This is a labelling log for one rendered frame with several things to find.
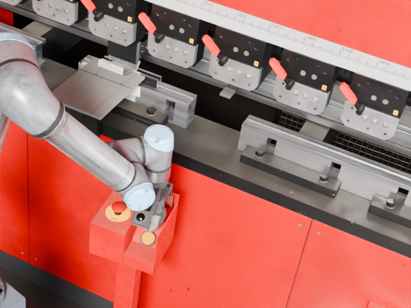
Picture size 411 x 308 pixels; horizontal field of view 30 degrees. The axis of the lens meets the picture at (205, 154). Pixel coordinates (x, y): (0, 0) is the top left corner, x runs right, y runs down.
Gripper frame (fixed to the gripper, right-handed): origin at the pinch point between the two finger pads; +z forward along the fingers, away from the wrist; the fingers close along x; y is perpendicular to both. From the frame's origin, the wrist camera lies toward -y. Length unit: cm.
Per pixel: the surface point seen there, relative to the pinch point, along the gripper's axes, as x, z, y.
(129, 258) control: 2.3, 6.4, -6.6
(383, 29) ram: -45, -62, 35
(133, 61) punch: 24, -24, 42
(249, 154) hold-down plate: -19.0, -12.1, 30.0
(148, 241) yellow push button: -0.4, 4.0, -0.3
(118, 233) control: 6.5, -1.8, -6.0
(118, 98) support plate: 21.4, -21.8, 25.0
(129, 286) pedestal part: 3.1, 23.7, -3.0
